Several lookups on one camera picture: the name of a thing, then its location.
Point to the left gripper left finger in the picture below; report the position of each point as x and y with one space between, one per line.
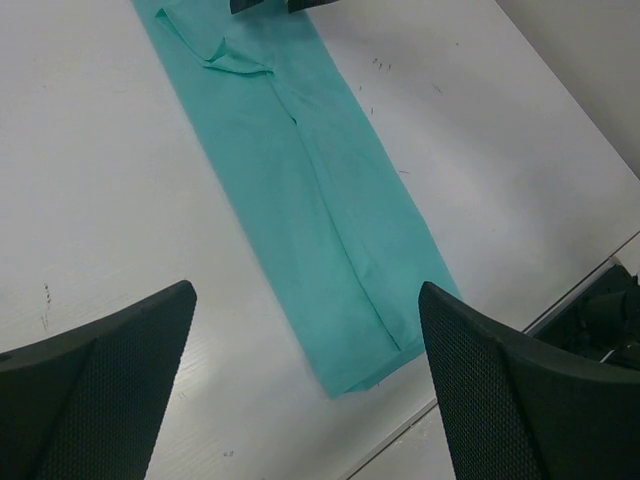
89 403

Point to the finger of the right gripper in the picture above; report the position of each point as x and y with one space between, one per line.
300 5
238 6

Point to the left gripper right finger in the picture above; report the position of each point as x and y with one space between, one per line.
515 407

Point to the teal t shirt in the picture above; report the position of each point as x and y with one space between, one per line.
336 233

